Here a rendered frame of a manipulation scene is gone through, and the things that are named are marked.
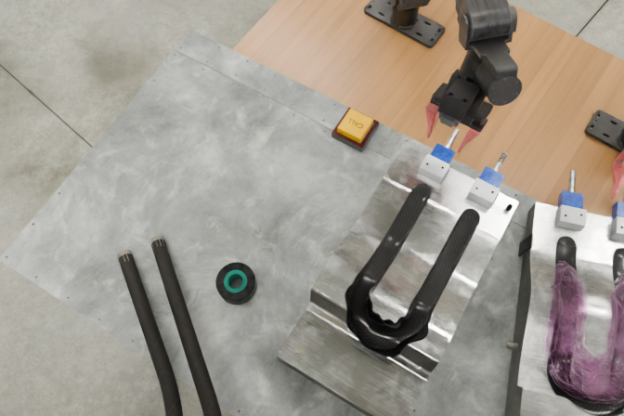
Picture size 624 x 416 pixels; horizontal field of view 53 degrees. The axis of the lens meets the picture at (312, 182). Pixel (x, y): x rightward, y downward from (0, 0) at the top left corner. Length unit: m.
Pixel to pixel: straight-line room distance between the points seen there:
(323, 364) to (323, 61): 0.73
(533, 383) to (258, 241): 0.60
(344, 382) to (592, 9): 2.07
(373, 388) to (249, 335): 0.27
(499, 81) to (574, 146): 0.51
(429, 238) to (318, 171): 0.30
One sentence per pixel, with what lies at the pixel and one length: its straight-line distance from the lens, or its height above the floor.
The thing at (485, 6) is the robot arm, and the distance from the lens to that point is 1.08.
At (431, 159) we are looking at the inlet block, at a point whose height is 0.92.
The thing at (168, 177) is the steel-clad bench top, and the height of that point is 0.80.
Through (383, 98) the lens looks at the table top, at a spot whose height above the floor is 0.80.
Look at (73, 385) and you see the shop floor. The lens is 2.23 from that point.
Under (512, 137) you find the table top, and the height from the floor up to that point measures 0.80.
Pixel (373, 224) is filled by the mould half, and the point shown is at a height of 0.88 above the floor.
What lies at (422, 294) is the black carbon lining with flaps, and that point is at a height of 0.91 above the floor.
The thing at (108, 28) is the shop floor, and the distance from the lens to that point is 2.80.
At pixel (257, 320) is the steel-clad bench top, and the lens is 1.30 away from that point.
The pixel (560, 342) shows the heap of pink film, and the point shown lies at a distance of 1.24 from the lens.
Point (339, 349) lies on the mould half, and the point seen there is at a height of 0.86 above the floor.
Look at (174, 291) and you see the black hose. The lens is 1.28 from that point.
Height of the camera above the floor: 2.06
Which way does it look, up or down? 65 degrees down
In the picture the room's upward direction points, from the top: 4 degrees counter-clockwise
